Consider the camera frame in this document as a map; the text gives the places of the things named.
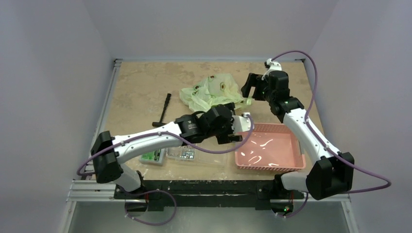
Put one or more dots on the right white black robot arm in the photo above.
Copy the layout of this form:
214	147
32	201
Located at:
332	170

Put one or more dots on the light green plastic bag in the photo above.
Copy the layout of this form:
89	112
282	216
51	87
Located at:
212	91

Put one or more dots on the black T-handle tool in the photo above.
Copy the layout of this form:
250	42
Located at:
165	106

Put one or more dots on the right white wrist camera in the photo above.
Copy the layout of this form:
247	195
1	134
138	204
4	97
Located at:
271	65

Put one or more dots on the aluminium front frame rail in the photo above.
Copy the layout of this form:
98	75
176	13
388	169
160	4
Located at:
89	190

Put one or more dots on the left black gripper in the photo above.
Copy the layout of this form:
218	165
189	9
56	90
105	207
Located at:
227	136

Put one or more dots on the aluminium back frame rail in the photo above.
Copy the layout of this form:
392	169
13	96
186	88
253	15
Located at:
209	59

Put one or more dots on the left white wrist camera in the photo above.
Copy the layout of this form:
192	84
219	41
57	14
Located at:
242	123

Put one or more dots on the green white small box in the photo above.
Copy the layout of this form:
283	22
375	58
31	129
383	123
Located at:
156	157

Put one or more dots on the pink plastic basket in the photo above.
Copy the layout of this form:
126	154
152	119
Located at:
271	147

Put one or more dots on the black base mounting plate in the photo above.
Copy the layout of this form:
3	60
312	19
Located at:
256	194

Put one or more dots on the aluminium frame rail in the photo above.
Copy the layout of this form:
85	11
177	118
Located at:
106	102
89	190
209	59

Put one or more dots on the clear plastic screw organizer box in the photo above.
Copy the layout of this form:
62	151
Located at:
190	154

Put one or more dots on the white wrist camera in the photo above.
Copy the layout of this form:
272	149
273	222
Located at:
242	123
271	65

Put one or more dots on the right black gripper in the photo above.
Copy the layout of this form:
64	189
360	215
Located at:
258	86

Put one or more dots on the aluminium left frame rail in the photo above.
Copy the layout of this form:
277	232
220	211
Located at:
106	102

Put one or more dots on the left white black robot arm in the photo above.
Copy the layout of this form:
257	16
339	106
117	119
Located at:
109	154

